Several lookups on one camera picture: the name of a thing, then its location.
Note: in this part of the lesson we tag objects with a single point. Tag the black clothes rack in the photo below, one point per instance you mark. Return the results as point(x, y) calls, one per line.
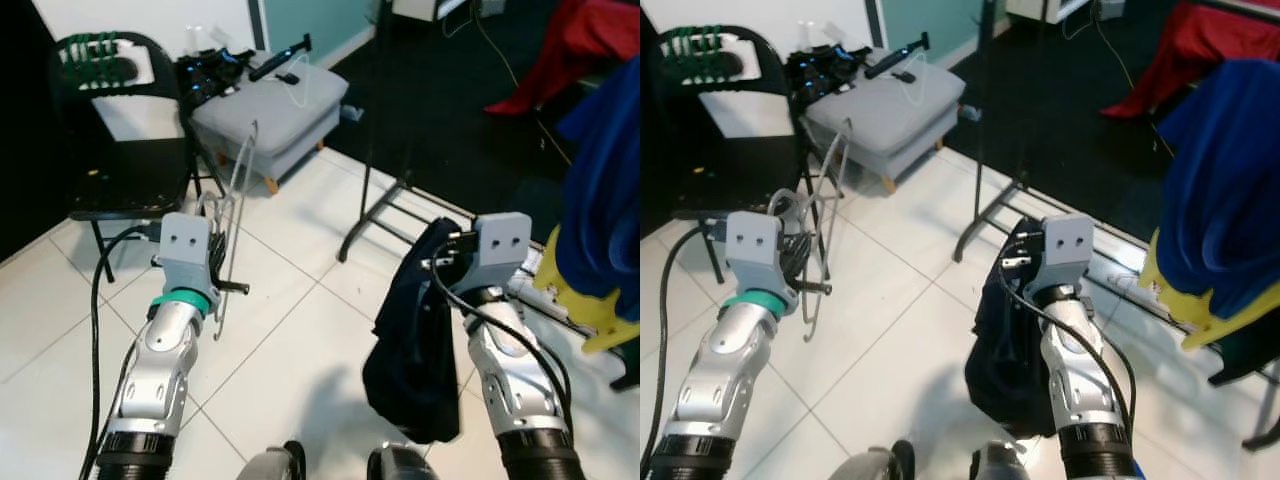
point(972, 232)
point(357, 230)

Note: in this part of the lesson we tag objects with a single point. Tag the red cloth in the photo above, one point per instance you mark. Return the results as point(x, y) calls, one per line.
point(580, 40)
point(1200, 50)

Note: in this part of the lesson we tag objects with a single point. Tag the grey clothes hanger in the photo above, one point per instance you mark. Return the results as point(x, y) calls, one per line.
point(222, 315)
point(812, 318)

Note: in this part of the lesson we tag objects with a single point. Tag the black headset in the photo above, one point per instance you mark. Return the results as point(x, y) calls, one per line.
point(210, 78)
point(825, 75)

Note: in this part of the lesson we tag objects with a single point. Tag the black handheld stick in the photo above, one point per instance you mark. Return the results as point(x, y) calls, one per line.
point(280, 60)
point(897, 58)

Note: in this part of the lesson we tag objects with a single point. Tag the green hanger bundle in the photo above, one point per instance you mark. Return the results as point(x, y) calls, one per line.
point(90, 55)
point(700, 50)

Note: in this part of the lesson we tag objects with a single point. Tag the black partition frame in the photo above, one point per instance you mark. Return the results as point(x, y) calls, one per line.
point(257, 25)
point(877, 22)

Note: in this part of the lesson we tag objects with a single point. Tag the small black gadget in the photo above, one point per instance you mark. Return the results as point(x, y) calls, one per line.
point(902, 76)
point(287, 78)

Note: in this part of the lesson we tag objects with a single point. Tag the robot right leg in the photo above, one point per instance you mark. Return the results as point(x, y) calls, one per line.
point(400, 465)
point(1005, 465)

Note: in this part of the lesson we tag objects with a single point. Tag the robot left leg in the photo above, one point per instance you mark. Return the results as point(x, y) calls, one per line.
point(870, 465)
point(270, 465)

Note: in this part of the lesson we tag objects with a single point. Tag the navy knit garment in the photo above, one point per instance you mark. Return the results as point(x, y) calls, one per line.
point(410, 360)
point(1005, 370)

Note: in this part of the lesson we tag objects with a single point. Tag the white box device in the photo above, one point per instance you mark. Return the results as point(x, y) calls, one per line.
point(430, 8)
point(1045, 8)

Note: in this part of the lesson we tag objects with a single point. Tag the robot leg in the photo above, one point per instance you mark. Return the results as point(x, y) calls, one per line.
point(270, 465)
point(400, 465)
point(1005, 465)
point(870, 465)

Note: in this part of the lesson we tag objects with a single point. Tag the clear plastic bag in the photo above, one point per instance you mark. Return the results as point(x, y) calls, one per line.
point(810, 38)
point(195, 40)

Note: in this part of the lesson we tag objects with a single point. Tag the blue garment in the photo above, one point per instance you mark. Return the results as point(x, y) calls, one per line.
point(1220, 190)
point(605, 200)

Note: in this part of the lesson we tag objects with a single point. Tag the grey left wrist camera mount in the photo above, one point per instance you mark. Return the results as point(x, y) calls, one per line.
point(185, 245)
point(755, 245)

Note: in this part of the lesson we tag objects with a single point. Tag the yellow garment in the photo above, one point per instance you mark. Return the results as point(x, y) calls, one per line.
point(1190, 310)
point(590, 310)

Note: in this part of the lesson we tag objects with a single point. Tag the white power adapter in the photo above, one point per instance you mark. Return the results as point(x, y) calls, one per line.
point(971, 113)
point(352, 112)

